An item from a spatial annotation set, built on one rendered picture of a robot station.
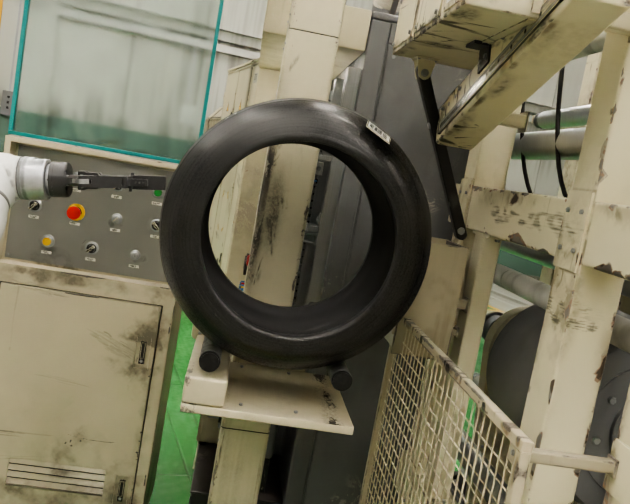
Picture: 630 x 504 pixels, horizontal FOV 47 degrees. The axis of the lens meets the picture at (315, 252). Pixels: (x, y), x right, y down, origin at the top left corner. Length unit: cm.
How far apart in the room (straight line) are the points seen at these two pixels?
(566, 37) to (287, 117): 53
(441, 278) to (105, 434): 114
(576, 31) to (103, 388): 165
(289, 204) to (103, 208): 66
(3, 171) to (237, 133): 48
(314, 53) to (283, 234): 46
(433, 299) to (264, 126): 67
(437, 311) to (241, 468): 66
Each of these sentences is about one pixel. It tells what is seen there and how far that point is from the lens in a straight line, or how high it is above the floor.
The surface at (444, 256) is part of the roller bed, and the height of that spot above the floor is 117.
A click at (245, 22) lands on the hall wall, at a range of 1109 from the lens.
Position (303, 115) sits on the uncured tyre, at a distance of 145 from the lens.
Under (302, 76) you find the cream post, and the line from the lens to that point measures 184.
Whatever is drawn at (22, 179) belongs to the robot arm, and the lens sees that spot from 159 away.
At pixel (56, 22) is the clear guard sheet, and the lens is 228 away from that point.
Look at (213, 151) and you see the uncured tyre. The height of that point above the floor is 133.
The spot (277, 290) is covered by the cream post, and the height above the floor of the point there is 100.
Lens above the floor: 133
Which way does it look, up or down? 7 degrees down
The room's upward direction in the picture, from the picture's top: 10 degrees clockwise
